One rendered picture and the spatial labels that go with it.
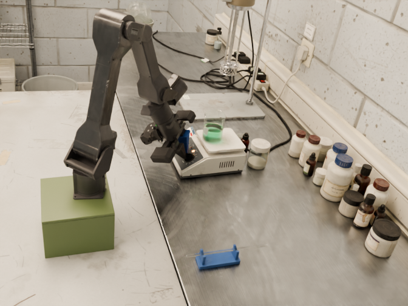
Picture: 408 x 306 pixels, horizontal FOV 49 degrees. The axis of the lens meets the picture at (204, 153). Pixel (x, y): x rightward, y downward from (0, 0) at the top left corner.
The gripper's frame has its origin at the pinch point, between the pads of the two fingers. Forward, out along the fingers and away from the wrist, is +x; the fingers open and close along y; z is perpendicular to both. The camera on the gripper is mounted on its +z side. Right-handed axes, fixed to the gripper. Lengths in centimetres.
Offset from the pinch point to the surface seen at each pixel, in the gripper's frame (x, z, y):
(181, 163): 4.0, 0.6, 2.2
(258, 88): 30, 5, -63
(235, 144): 7.3, -11.6, -8.8
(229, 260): 6.3, -23.7, 28.5
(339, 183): 20.8, -39.5, -7.4
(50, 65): 55, 210, -134
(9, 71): 32, 201, -97
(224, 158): 7.4, -10.0, -3.5
